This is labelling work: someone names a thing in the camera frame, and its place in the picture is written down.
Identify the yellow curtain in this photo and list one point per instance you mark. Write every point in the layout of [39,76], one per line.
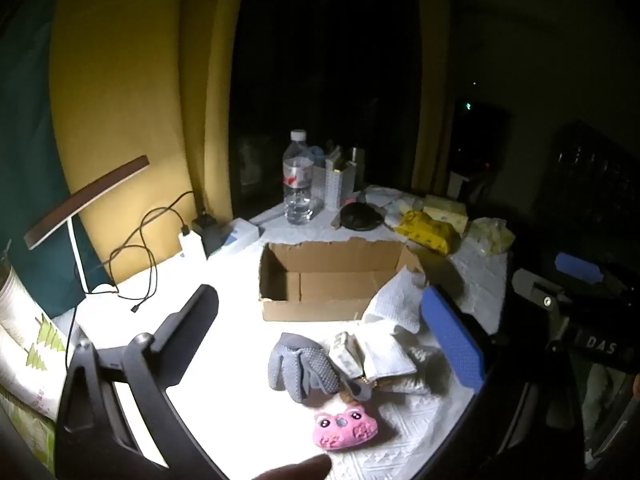
[140,85]

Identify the white charger plug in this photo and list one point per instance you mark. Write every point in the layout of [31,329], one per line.
[192,245]

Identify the white desk lamp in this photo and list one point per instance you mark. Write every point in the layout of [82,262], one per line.
[75,200]

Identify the pale yellow plastic bag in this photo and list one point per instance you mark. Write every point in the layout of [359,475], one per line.
[490,235]

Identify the pale yellow tissue pack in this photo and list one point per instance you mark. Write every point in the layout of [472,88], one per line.
[447,210]

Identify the black round pouch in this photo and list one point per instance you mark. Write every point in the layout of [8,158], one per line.
[361,217]

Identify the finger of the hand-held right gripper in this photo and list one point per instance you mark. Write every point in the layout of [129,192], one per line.
[537,292]
[577,267]

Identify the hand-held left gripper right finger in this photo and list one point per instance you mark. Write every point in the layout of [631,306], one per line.
[452,340]

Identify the black power adapter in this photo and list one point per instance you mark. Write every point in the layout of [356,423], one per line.
[210,232]

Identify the white perforated holder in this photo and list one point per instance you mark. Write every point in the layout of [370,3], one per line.
[336,187]

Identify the tree print paper bag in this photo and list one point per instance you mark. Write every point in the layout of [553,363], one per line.
[25,340]

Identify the dark green cloth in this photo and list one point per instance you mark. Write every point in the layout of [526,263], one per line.
[25,135]

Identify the person's left hand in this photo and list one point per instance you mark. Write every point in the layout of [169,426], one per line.
[295,470]

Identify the clear plastic water bottle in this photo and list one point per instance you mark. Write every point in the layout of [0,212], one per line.
[298,185]

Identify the white cloth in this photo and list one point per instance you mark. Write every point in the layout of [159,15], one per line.
[387,350]

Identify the white wrapped packets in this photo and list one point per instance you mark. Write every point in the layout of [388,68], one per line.
[395,205]

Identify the white power strip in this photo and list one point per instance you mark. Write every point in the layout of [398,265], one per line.
[242,235]

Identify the white textured tablecloth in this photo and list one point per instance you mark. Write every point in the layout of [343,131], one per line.
[410,440]

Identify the cardboard box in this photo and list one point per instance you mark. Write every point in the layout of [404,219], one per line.
[320,290]

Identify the small tissue packet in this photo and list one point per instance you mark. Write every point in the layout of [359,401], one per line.
[346,352]

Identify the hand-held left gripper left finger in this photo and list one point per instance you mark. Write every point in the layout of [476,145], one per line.
[195,320]

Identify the yellow plush toy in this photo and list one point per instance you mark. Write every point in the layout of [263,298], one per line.
[425,230]

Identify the pink plush toy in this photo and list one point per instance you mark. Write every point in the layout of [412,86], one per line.
[342,427]

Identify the grey dotted glove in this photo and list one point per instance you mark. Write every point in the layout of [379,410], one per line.
[295,365]

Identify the metal flask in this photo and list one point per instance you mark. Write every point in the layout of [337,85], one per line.
[356,165]

